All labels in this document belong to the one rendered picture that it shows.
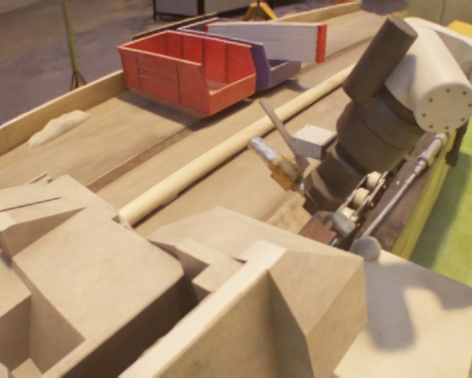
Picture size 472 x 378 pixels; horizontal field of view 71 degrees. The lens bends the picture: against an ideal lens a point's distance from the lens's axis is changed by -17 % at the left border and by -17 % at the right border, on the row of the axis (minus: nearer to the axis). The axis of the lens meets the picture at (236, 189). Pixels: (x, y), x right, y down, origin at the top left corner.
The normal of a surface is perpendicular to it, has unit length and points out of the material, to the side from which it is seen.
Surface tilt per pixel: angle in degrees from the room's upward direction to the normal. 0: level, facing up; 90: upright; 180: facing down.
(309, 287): 54
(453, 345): 0
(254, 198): 0
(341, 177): 90
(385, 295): 0
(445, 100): 106
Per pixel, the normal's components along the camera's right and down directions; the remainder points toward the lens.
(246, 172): 0.00, -0.79
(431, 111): -0.01, 0.81
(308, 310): 0.63, -0.16
